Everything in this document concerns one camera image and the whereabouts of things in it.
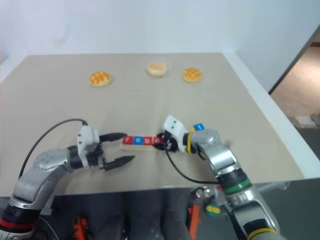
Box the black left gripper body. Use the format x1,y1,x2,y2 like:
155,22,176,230
86,141,108,171

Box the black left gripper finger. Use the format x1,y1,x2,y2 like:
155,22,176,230
104,155,136,172
99,132,126,144

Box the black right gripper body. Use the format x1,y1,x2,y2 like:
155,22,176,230
161,133,181,152

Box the light wooden letter tray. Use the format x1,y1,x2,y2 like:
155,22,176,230
119,143,161,152

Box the round crosshatched yellow bread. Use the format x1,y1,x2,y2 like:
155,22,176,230
181,67,203,84
89,71,113,88

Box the round pale bun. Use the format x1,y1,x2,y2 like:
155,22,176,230
146,62,167,75

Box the orange plastic part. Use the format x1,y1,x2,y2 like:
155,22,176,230
188,204,202,240
71,216,89,240

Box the green yellow round knob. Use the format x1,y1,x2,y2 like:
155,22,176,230
204,203,222,218

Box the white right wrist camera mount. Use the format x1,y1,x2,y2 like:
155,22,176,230
161,115,189,152

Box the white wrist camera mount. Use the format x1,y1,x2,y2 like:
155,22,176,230
161,115,189,152
76,125,100,166

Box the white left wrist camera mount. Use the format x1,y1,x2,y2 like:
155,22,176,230
76,125,100,166

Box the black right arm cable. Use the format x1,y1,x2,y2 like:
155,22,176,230
163,147,222,186

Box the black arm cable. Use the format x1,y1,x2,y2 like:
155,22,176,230
163,147,222,186
18,118,89,180

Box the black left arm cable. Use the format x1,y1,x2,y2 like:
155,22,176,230
18,118,89,180

